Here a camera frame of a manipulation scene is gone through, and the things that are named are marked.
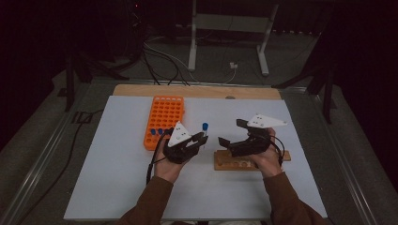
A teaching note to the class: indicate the aluminium floor rail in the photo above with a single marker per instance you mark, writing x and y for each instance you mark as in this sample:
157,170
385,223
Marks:
342,159
42,161

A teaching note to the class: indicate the black stand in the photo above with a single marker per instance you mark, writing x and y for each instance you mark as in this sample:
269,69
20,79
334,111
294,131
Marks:
328,100
70,87

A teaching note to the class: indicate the wooden tube rack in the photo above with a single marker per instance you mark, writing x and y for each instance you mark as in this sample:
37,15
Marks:
225,165

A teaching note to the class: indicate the white metal stand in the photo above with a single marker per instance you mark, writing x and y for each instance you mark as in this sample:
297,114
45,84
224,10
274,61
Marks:
231,23

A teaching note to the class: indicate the person's right hand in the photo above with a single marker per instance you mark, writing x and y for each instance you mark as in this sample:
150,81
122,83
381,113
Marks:
267,162

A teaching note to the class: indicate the person's left hand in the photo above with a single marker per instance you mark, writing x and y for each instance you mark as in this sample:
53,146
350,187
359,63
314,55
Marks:
167,170

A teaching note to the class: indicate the orange plastic tube rack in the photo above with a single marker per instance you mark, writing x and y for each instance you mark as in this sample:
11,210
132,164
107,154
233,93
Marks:
164,112

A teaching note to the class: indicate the dark equipment tower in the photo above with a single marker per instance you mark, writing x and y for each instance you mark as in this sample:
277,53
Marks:
136,25

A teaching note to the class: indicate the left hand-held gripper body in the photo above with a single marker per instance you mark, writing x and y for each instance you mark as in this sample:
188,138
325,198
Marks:
179,137

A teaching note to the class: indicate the white table mat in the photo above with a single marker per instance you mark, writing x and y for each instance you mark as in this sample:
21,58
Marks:
200,193

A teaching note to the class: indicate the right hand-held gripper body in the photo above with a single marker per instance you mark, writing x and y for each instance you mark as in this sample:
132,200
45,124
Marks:
252,146

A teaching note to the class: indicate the white plug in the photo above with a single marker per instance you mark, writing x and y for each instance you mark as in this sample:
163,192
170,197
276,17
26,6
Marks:
233,65

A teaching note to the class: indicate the blue-capped test tube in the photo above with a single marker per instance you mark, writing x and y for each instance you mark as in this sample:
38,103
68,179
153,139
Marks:
160,131
205,126
153,131

